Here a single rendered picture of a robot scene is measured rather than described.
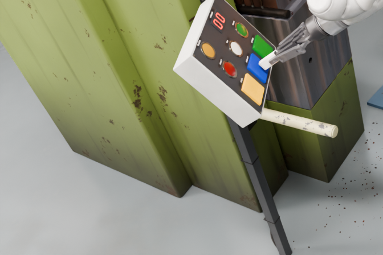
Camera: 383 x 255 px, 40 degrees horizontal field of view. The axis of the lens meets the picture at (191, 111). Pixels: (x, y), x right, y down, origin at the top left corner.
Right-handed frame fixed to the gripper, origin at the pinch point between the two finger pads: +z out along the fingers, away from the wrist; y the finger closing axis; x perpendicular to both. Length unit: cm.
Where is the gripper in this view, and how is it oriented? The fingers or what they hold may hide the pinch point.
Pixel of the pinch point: (270, 60)
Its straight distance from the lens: 160.9
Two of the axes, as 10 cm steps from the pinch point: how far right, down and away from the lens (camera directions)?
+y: 2.4, -6.7, 7.0
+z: -6.3, 4.4, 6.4
